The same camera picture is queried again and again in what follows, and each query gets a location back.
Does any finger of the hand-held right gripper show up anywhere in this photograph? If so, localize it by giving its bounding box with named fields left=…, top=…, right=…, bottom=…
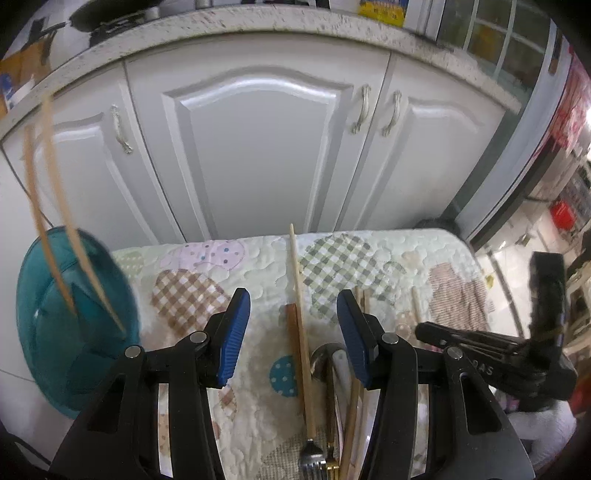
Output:
left=414, top=321, right=526, bottom=357

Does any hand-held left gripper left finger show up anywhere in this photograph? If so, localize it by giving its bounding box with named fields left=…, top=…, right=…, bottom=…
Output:
left=48, top=287, right=252, bottom=480

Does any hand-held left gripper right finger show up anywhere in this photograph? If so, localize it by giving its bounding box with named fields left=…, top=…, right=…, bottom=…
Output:
left=336, top=289, right=537, bottom=480

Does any metal spoon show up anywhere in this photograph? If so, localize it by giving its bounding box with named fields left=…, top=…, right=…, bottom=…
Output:
left=309, top=342, right=346, bottom=448

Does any dark brown chopstick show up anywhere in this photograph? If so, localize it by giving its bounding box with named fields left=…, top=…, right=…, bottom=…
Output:
left=284, top=303, right=308, bottom=416

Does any gold fork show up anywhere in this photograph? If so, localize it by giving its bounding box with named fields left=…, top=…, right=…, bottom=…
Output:
left=324, top=442, right=343, bottom=480

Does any silver fork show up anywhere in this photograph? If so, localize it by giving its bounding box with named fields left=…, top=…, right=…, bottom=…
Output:
left=298, top=438, right=327, bottom=480

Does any teal rimmed floral utensil holder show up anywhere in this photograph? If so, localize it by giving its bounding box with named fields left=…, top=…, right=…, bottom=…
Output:
left=16, top=225, right=142, bottom=420

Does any person's right hand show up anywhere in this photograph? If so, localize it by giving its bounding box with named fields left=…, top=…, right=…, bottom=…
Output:
left=512, top=401, right=579, bottom=459

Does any quilted patchwork mat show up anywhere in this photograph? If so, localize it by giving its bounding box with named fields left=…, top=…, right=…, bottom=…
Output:
left=110, top=227, right=496, bottom=480

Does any beige mesh mat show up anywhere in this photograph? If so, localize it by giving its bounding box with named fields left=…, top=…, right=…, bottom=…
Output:
left=261, top=440, right=303, bottom=480

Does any red basket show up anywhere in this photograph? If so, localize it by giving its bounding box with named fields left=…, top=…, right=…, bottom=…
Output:
left=549, top=200, right=583, bottom=230

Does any wide white cabinet door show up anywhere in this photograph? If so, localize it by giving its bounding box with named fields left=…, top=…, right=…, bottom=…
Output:
left=124, top=46, right=393, bottom=243

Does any pink floral cloth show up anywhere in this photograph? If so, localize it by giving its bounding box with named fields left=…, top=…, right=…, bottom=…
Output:
left=547, top=58, right=591, bottom=151

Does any white framed glass door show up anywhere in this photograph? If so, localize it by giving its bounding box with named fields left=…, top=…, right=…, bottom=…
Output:
left=434, top=0, right=559, bottom=95

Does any black gas stove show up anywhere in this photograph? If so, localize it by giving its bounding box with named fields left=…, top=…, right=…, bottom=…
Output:
left=90, top=16, right=148, bottom=44

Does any yellow and blue box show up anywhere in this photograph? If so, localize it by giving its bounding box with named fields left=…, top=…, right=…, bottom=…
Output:
left=358, top=0, right=410, bottom=26

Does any cardboard box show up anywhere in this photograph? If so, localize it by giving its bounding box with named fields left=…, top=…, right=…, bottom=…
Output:
left=0, top=48, right=51, bottom=118

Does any black pan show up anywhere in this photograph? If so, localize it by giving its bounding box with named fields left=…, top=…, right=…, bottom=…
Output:
left=69, top=0, right=162, bottom=31

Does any worn cabinet handle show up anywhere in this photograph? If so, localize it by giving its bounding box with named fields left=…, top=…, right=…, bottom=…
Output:
left=111, top=105, right=134, bottom=154
left=381, top=91, right=402, bottom=136
left=352, top=84, right=371, bottom=134

